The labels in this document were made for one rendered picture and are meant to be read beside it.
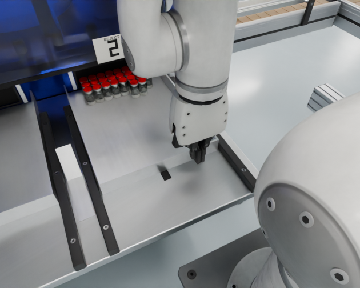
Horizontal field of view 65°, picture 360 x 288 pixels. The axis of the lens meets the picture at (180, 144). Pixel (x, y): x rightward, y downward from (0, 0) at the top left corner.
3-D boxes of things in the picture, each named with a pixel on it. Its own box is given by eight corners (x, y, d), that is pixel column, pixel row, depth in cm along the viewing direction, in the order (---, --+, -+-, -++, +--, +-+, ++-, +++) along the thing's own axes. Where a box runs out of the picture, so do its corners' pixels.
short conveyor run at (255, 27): (174, 72, 90) (173, 23, 78) (155, 49, 99) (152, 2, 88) (335, 28, 110) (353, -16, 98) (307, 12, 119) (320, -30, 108)
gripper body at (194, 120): (216, 64, 49) (212, 114, 58) (162, 79, 46) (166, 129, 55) (241, 87, 45) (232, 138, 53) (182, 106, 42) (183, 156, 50)
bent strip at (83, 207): (63, 166, 60) (54, 148, 56) (78, 162, 61) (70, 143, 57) (79, 222, 52) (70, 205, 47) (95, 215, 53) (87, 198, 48)
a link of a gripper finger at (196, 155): (194, 130, 55) (193, 153, 60) (179, 135, 54) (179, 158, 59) (202, 140, 53) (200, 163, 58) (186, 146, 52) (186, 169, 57)
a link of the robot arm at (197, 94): (214, 53, 48) (212, 68, 50) (166, 66, 45) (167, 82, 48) (242, 78, 43) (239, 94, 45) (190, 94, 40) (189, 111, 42)
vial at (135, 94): (130, 95, 76) (128, 80, 73) (138, 92, 77) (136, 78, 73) (133, 99, 75) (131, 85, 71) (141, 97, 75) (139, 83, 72)
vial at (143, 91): (138, 92, 77) (136, 78, 73) (146, 90, 77) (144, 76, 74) (141, 97, 75) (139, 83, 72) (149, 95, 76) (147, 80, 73)
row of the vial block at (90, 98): (86, 102, 74) (82, 87, 71) (150, 83, 79) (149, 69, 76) (88, 107, 73) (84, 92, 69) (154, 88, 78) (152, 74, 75)
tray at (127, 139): (67, 96, 76) (63, 85, 73) (157, 71, 84) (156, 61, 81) (102, 194, 56) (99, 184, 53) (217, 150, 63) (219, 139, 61)
